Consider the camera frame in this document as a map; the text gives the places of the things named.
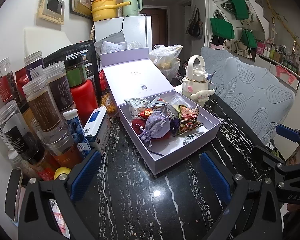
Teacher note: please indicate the red foil packet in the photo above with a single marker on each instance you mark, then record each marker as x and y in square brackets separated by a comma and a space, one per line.
[21, 77]

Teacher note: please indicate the white green-print snack packet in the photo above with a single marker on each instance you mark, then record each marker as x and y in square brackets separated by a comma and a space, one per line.
[136, 105]

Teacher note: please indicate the group of clear plastic jars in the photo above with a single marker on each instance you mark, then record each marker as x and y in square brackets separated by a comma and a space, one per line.
[40, 105]

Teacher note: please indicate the pale green electric kettle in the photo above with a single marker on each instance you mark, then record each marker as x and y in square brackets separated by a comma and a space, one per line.
[131, 3]

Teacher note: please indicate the clear glass mug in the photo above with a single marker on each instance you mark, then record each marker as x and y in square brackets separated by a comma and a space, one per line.
[213, 88]

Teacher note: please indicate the blue white medicine box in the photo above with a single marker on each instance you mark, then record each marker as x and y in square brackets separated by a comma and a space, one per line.
[97, 127]

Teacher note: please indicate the crumpled clear plastic bag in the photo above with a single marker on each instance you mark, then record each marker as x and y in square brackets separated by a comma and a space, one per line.
[135, 44]

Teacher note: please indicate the blue tablet tube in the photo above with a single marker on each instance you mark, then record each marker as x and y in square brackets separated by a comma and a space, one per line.
[76, 132]

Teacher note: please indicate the pink cloth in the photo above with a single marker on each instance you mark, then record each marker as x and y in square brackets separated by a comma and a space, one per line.
[286, 73]

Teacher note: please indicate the woven fan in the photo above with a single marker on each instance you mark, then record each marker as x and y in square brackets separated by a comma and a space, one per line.
[92, 33]

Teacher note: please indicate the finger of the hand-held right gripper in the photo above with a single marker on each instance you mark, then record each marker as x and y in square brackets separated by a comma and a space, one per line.
[272, 160]
[287, 133]

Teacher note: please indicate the yellow lemon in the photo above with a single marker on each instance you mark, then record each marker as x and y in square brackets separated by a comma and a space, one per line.
[61, 173]

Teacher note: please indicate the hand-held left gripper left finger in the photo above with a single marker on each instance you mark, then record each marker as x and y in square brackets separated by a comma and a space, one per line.
[86, 177]

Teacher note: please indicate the purple tassel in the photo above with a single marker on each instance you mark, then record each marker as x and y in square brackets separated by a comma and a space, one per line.
[175, 128]

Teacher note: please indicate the red knitted scrunchie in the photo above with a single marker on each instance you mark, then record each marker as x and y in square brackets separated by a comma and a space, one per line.
[137, 124]

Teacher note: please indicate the red thermos bottle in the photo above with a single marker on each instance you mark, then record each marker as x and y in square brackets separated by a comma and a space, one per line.
[83, 102]

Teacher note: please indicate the brown door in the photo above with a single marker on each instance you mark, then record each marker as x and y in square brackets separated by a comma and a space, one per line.
[157, 25]

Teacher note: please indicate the bamboo pole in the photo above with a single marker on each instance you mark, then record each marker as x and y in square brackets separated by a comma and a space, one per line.
[277, 15]

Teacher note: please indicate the silver grey snack packet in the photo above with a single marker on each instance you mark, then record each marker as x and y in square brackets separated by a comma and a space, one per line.
[168, 110]

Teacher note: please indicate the green tote bag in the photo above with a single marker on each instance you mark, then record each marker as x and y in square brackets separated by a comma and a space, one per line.
[221, 28]
[238, 5]
[248, 38]

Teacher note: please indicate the white printed mailer bag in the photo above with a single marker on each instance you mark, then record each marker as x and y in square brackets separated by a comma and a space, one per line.
[112, 47]

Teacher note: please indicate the black printed package bag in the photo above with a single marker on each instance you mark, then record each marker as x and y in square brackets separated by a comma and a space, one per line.
[72, 55]

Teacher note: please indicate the clear plastic bag with food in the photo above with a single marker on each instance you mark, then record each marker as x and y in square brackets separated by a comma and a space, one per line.
[165, 57]

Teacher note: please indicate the cream wall intercom panel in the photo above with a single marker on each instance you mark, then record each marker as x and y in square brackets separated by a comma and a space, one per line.
[52, 6]

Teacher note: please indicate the yellow cooking pot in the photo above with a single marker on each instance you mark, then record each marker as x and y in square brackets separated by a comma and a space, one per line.
[102, 8]

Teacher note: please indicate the grey leaf-pattern chair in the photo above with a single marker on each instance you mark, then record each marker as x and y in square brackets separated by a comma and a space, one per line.
[255, 100]
[215, 57]

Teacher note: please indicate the dark hanging handbag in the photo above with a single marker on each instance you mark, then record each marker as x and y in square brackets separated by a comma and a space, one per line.
[195, 25]

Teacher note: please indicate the orange snack bag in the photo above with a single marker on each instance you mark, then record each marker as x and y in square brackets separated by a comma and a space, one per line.
[108, 105]

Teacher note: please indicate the gold red snack packet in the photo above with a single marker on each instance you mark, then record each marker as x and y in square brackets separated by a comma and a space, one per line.
[190, 120]

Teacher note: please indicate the lavender gift box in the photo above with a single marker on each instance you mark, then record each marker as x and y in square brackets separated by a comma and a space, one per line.
[170, 142]

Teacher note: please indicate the grey plastic mailer bag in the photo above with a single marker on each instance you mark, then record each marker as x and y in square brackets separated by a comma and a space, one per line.
[115, 37]

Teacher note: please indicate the clear plastic snack bag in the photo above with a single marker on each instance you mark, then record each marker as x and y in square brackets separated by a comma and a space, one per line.
[176, 102]

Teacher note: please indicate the white cartoon dog kettle bottle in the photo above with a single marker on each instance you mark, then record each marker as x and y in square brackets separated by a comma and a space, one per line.
[195, 85]

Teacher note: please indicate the white refrigerator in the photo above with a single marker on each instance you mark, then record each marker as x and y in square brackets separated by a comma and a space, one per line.
[125, 30]

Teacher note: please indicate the beige tote bag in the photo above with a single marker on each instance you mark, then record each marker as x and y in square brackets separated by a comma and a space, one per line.
[241, 47]
[228, 46]

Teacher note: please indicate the dark jar with green label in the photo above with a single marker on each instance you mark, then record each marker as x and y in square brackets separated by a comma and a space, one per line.
[76, 70]

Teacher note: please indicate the red orange snack packet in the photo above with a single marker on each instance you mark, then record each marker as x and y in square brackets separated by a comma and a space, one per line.
[146, 113]

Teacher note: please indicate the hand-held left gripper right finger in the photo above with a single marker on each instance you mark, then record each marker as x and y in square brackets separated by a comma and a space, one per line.
[215, 177]

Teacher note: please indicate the row of bottles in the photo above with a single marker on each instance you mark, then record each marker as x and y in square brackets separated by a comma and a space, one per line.
[282, 56]

